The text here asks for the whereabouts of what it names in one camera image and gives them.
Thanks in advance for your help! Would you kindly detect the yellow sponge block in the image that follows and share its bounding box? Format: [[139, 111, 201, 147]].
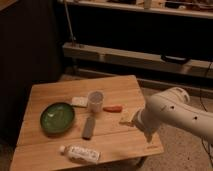
[[119, 110, 135, 126]]

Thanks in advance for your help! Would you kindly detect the white sponge block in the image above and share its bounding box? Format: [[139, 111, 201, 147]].
[[71, 97, 88, 107]]

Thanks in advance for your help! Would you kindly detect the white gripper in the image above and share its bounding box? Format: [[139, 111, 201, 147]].
[[133, 109, 153, 136]]

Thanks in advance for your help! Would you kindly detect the orange carrot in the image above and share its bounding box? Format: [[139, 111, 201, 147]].
[[103, 106, 123, 113]]

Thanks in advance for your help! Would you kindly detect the grey rectangular bar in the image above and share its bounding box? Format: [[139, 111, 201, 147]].
[[82, 116, 95, 140]]

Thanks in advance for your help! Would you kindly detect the black device on shelf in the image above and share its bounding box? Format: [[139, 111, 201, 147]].
[[161, 55, 190, 65]]

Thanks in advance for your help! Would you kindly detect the metal stand pole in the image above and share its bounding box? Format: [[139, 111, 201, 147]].
[[63, 0, 77, 46]]

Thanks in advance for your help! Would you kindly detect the wooden shelf unit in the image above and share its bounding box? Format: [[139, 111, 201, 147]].
[[57, 0, 213, 89]]

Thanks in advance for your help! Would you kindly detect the clear plastic cup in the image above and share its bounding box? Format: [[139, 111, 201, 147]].
[[87, 91, 104, 113]]

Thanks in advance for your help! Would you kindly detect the white plastic bottle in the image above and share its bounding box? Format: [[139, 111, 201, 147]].
[[59, 145, 101, 164]]

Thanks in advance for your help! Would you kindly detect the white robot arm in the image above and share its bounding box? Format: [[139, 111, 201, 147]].
[[133, 87, 213, 144]]

